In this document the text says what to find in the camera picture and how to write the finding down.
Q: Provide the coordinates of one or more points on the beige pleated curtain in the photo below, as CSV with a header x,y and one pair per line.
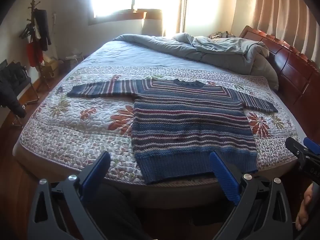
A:
x,y
270,7

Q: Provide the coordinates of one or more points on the metal frame chair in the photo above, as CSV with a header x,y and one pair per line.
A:
x,y
33,92

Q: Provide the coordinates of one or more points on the floral quilted bedspread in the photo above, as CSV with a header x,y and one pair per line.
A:
x,y
82,127

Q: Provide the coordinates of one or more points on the blue striped knitted sweater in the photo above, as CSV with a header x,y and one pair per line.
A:
x,y
187,130

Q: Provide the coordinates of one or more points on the wooden framed window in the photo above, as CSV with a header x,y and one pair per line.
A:
x,y
117,2

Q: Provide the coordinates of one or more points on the wooden coat rack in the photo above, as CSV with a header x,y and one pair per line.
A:
x,y
31,12

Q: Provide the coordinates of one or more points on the grey crumpled duvet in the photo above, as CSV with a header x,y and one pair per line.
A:
x,y
200,47

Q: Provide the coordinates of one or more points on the beige pillow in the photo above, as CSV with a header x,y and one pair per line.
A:
x,y
266,72

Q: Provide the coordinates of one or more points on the patterned cloth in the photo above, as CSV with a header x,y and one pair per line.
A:
x,y
221,35

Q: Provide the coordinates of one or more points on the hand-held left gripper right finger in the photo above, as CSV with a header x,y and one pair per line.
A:
x,y
222,172

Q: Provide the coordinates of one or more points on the dark hanging garment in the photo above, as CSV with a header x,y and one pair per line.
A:
x,y
43,27

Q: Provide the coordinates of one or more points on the red bag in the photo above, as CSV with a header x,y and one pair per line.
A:
x,y
34,53

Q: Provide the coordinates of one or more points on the striped storage basket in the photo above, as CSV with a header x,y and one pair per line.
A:
x,y
73,61

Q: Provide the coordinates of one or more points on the red-brown wooden headboard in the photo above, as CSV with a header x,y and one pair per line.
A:
x,y
292,67

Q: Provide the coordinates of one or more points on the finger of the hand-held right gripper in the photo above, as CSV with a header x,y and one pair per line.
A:
x,y
312,144
295,147

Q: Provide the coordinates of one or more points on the bed base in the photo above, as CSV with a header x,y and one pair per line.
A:
x,y
172,192

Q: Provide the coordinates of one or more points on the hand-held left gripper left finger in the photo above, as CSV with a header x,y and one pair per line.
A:
x,y
98,166

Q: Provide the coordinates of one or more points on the person's right hand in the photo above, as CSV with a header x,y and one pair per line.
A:
x,y
303,210

